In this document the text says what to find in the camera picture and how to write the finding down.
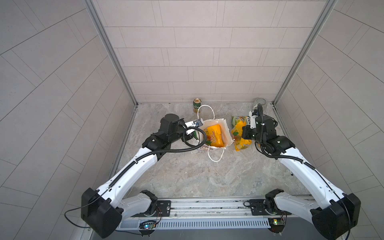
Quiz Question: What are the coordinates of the right controller circuit board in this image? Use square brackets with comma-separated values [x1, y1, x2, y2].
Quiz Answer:
[268, 218, 286, 234]

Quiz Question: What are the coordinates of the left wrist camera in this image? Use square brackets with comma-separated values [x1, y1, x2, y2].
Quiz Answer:
[185, 119, 204, 135]

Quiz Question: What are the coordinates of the controller circuit board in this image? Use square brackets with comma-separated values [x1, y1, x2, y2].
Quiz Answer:
[139, 220, 157, 231]
[268, 218, 286, 234]

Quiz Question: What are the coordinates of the aluminium corner post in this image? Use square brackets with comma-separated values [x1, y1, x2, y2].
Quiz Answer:
[84, 0, 138, 107]
[273, 0, 338, 106]

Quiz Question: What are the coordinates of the yellow orange snack bag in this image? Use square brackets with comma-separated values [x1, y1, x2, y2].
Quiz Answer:
[205, 125, 225, 148]

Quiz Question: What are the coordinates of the left controller circuit board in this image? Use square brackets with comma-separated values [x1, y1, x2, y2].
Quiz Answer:
[139, 220, 157, 231]

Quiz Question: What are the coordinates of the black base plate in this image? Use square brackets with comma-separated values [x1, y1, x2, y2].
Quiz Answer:
[133, 200, 172, 218]
[243, 199, 291, 216]

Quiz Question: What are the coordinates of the green gold drink can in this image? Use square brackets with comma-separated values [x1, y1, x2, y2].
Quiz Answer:
[193, 98, 202, 113]

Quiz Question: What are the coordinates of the narrow green snack packet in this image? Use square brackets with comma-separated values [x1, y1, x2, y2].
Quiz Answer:
[193, 131, 200, 142]

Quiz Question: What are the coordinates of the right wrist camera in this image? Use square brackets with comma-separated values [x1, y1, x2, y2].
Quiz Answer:
[247, 110, 259, 129]

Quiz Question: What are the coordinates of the yellow corn snack bag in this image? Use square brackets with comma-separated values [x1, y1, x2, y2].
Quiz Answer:
[231, 122, 252, 152]

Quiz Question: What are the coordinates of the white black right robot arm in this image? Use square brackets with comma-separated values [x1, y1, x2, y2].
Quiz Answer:
[242, 114, 361, 240]

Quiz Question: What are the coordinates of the green colourful snack bag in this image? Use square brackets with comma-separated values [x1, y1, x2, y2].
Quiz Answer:
[231, 116, 250, 127]

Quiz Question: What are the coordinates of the right aluminium corner post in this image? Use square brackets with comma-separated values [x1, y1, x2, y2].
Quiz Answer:
[273, 0, 338, 106]

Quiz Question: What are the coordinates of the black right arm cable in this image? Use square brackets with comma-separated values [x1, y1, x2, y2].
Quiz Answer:
[254, 103, 352, 240]

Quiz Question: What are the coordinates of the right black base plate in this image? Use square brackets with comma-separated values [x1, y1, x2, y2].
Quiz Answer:
[243, 199, 291, 216]

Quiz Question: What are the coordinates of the left aluminium corner post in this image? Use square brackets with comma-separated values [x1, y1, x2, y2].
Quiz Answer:
[84, 0, 138, 107]

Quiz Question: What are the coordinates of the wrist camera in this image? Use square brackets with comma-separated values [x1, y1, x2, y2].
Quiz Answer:
[247, 110, 259, 129]
[185, 119, 204, 135]

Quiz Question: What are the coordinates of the aluminium mounting rail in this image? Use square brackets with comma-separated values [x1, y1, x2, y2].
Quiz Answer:
[119, 193, 320, 221]

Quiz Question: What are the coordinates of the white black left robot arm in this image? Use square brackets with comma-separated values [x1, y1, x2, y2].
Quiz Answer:
[81, 114, 207, 239]

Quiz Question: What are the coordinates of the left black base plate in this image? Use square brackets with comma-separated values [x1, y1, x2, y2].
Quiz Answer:
[133, 200, 172, 218]

